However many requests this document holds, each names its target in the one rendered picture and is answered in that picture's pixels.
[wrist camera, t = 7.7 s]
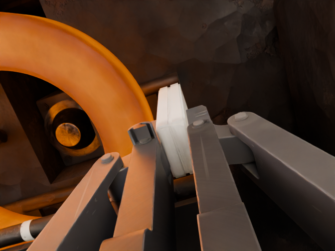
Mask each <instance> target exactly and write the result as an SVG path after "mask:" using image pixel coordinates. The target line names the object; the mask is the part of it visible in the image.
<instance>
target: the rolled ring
mask: <svg viewBox="0 0 335 251"><path fill-rule="evenodd" d="M0 71H14V72H20V73H25V74H29V75H32V76H35V77H38V78H40V79H43V80H45V81H47V82H49V83H51V84H53V85H55V86H56V87H58V88H59V89H61V90H62V91H64V92H65V93H66V94H68V95H69V96H70V97H71V98H72V99H73V100H75V101H76V102H77V103H78V104H79V105H80V106H81V108H82V109H83V110H84V111H85V112H86V114H87V115H88V116H89V118H90V119H91V121H92V122H93V124H94V126H95V127H96V129H97V131H98V133H99V136H100V138H101V141H102V144H103V148H104V152H105V154H107V153H112V152H117V153H119V154H120V157H121V158H122V157H124V156H127V155H129V154H131V153H132V149H133V144H132V141H131V139H130V136H129V134H128V132H127V131H128V129H129V128H131V127H132V126H134V125H136V124H138V123H141V122H148V121H150V122H151V121H154V118H153V115H152V112H151V109H150V106H149V104H148V102H147V99H146V97H145V95H144V93H143V91H142V90H141V88H140V86H139V84H138V83H137V81H136V80H135V78H134V77H133V76H132V74H131V73H130V72H129V70H128V69H127V68H126V67H125V66H124V64H123V63H122V62H121V61H120V60H119V59H118V58H117V57H116V56H115V55H114V54H113V53H112V52H110V51H109V50H108V49H107V48H106V47H104V46H103V45H102V44H100V43H99V42H98V41H96V40H95V39H93V38H92V37H90V36H88V35H87V34H85V33H83V32H81V31H80V30H78V29H75V28H73V27H71V26H68V25H66V24H63V23H61V22H58V21H55V20H52V19H48V18H44V17H40V16H34V15H27V14H18V13H9V12H0ZM38 218H41V217H34V216H27V215H23V214H19V213H15V212H13V211H10V210H7V209H5V208H3V207H1V206H0V229H3V228H6V227H10V226H13V225H17V224H20V223H23V222H25V221H28V220H32V219H38Z"/></svg>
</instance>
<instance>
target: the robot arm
mask: <svg viewBox="0 0 335 251"><path fill-rule="evenodd" d="M227 123H228V125H214V124H213V122H212V120H211V119H210V116H209V113H208V111H207V108H206V107H205V106H203V105H201V106H197V107H194V108H191V109H188V108H187V105H186V102H185V99H184V96H183V93H182V89H181V86H180V84H178V83H175V84H172V85H171V86H170V87H167V86H166V87H163V88H160V90H159V96H158V109H157V120H155V121H151V122H150V121H148V122H141V123H138V124H136V125H134V126H132V127H131V128H129V129H128V131H127V132H128V134H129V136H130V139H131V141H132V144H133V149H132V153H131V154H129V155H127V156H124V157H122V158H121V157H120V154H119V153H117V152H112V153H107V154H104V155H103V156H102V157H100V158H99V159H98V160H97V161H96V162H95V163H94V164H93V166H92V167H91V168H90V170H89V171H88V172H87V173H86V175H85V176H84V177H83V179H82V180H81V181H80V182H79V184H78V185H77V186H76V188H75V189H74V190H73V191H72V193H71V194H70V195H69V197H68V198H67V199H66V200H65V202H64V203H63V204H62V206H61V207H60V208H59V209H58V211H57V212H56V213H55V215H54V216H53V217H52V218H51V220H50V221H49V222H48V224H47V225H46V226H45V227H44V229H43V230H42V231H41V232H40V234H39V235H38V236H37V238H36V239H35V240H34V241H33V243H32V244H31V245H30V247H29V248H28V249H27V250H26V251H177V248H176V227H175V206H174V185H173V177H176V178H180V177H183V176H186V174H187V173H190V174H194V181H195V188H196V194H197V201H198V208H199V214H197V223H198V230H199V238H200V245H201V251H262V250H261V247H260V245H259V242H258V239H257V237H256V234H255V231H254V229H253V226H252V223H251V221H250V218H249V216H248V213H247V210H246V208H245V205H244V203H243V202H242V200H241V198H240V195H239V192H238V190H237V187H236V184H235V182H234V179H233V176H232V173H231V171H230V168H229V165H231V164H239V166H240V169H241V170H242V171H243V172H244V173H245V174H246V175H247V176H248V177H249V178H250V179H251V180H252V181H253V182H254V183H255V184H256V185H257V186H258V187H259V188H260V189H261V190H262V191H263V192H265V193H266V194H267V195H268V196H269V197H270V198H271V199H272V200H273V201H274V202H275V203H276V204H277V205H278V206H279V207H280V208H281V209H282V210H283V211H284V212H285V213H286V214H287V215H288V216H289V217H290V218H291V219H292V220H293V221H294V222H295V223H296V224H297V225H298V226H299V227H300V228H302V229H303V230H304V231H305V232H306V233H307V234H308V235H309V236H310V237H311V238H312V239H313V240H314V241H315V242H316V243H317V244H318V245H319V246H320V247H321V248H322V249H323V250H324V251H335V157H334V156H332V155H330V154H328V153H327V152H325V151H323V150H321V149H319V148H317V147H316V146H314V145H312V144H310V143H308V142H306V141H304V140H303V139H301V138H299V137H297V136H295V135H293V134H292V133H290V132H288V131H286V130H284V129H282V128H280V127H279V126H277V125H275V124H273V123H271V122H269V121H268V120H266V119H264V118H262V117H260V116H258V115H257V114H255V113H252V112H239V113H237V114H235V115H233V116H231V117H230V118H229V119H228V121H227ZM170 171H171V172H172V175H173V177H172V175H171V172H170ZM108 193H109V195H110V197H111V198H110V199H109V197H108Z"/></svg>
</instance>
